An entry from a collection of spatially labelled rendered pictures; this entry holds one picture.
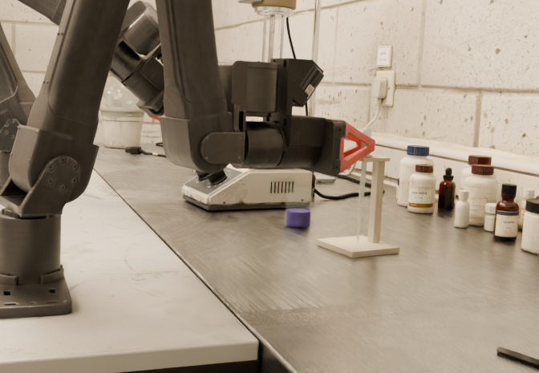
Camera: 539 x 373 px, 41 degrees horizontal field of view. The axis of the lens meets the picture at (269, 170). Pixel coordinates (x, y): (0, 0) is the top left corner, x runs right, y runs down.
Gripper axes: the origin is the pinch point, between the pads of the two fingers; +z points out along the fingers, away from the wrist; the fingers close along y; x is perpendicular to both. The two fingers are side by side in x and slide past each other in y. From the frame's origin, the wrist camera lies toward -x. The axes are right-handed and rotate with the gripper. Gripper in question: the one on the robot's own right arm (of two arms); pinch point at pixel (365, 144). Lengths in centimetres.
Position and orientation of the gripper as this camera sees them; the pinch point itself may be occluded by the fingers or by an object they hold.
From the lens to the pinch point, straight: 95.9
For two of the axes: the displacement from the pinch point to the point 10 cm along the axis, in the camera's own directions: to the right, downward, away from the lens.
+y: -5.2, -1.3, 8.5
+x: -0.5, 9.9, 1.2
